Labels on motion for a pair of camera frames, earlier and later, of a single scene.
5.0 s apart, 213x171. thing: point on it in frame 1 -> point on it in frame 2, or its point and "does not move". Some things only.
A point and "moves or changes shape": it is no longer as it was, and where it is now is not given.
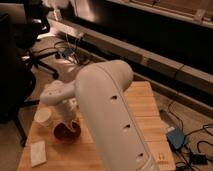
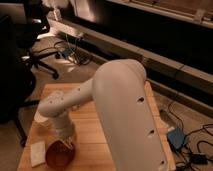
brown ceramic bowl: (66, 135) moves or changes shape
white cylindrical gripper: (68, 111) -> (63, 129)
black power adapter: (199, 159) does not move
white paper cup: (43, 116) does not move
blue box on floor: (176, 137) does not move
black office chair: (19, 21) does not move
